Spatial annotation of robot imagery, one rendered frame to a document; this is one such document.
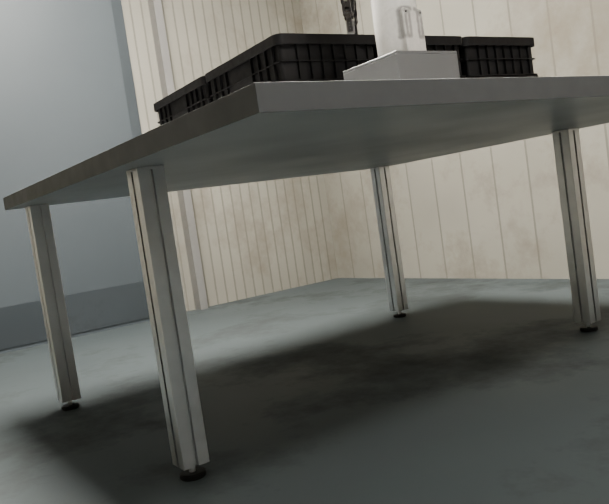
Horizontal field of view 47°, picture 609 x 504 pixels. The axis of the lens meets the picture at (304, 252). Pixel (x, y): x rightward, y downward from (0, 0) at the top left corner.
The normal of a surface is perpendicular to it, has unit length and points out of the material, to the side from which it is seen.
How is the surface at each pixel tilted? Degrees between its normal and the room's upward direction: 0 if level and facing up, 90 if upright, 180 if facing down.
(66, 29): 90
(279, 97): 90
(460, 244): 90
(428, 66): 90
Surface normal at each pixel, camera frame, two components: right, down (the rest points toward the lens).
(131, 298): 0.56, -0.03
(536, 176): -0.81, 0.15
